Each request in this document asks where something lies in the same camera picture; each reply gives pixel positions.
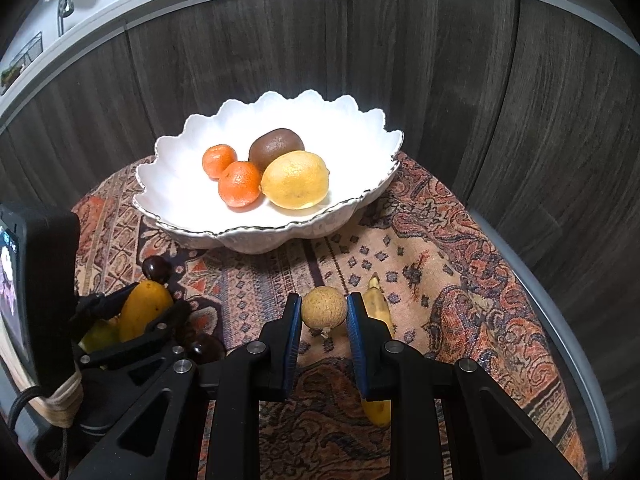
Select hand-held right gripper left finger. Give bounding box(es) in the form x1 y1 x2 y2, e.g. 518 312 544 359
65 294 302 480

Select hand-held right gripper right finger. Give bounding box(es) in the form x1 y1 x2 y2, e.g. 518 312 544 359
346 292 591 480

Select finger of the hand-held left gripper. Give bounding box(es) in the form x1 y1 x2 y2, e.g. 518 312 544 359
75 302 191 381
70 284 138 341

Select yellow mango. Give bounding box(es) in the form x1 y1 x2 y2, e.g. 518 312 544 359
119 281 174 343

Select small tan longan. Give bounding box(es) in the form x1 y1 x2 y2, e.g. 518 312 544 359
301 286 348 329

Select white scalloped bowl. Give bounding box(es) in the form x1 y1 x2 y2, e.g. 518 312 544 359
132 90 405 254

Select yellow lemon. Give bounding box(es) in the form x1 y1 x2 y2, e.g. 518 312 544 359
260 151 331 210

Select orange tangerine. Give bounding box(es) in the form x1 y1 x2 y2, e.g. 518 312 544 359
202 144 238 181
218 161 263 209

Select brown kiwi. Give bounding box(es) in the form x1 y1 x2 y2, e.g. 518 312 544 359
248 129 306 173

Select green apple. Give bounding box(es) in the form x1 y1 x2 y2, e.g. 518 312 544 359
79 317 121 353

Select yellow banana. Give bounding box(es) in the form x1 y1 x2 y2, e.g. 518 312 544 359
361 274 396 428

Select small dark round fruit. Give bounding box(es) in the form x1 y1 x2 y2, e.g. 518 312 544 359
142 256 171 283
182 332 225 363

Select patterned orange tablecloth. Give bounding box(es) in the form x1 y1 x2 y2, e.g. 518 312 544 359
70 150 588 480

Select chrome kitchen faucet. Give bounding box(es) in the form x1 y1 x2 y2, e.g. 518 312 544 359
57 0 76 36

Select dark wood base cabinets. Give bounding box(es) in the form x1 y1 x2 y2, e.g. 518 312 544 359
0 0 640 461

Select black wire wall basket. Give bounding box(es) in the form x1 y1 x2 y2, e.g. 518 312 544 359
0 32 43 93

